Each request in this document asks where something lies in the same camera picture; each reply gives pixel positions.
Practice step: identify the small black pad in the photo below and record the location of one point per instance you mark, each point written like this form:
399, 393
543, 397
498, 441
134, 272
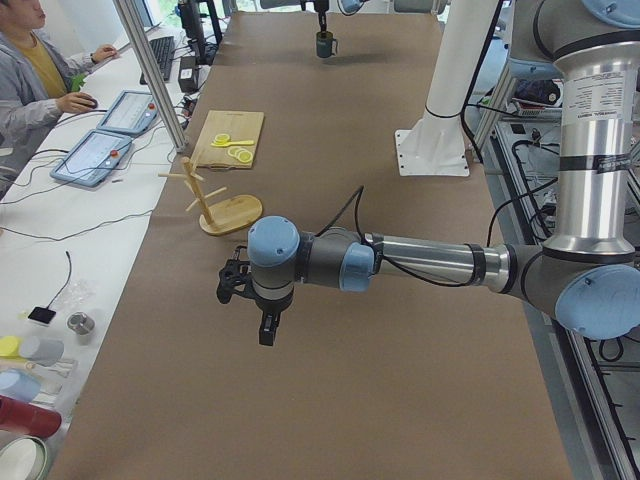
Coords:
42, 315

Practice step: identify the seated person grey jacket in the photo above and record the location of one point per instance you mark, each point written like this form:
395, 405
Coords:
36, 84

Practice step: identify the light blue cup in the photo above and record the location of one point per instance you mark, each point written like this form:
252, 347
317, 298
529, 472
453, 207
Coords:
18, 385

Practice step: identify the yellow cup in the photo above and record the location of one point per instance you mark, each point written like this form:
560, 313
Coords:
10, 346

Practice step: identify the wooden cup rack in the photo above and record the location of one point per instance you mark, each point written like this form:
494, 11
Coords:
221, 218

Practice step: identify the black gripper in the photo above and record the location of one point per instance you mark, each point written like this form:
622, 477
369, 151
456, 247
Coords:
268, 308

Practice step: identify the lemon slice stack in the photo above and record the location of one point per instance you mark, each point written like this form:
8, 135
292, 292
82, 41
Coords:
241, 154

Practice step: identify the near teach pendant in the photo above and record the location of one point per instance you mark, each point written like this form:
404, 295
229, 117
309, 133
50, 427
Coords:
92, 159

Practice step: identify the aluminium frame post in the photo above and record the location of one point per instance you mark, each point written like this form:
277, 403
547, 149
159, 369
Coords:
132, 24

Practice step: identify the black monitor stand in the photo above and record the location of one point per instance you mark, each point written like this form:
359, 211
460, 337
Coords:
190, 15

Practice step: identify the red bottle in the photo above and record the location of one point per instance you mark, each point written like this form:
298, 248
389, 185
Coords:
27, 419

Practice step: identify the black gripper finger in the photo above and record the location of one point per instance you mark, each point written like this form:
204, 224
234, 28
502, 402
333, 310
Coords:
322, 19

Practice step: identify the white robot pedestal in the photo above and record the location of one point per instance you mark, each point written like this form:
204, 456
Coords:
435, 146

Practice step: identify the black keyboard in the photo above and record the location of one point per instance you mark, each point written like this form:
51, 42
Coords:
163, 49

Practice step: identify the grey cup lying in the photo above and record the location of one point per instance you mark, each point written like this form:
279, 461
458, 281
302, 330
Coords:
43, 351

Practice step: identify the far teach pendant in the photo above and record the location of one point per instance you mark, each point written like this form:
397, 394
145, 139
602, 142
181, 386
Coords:
131, 114

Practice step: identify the white bowl green rim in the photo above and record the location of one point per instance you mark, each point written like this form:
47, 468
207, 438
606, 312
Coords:
25, 458

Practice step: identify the bamboo cutting board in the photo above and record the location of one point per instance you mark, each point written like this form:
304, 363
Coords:
240, 125

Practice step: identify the yellow toy knife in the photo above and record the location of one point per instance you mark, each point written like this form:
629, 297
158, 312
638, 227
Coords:
232, 143

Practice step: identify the teach pendant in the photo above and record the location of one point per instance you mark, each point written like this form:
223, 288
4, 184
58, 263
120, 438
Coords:
92, 159
131, 114

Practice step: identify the black power adapter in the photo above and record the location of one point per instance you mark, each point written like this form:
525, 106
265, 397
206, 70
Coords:
188, 78

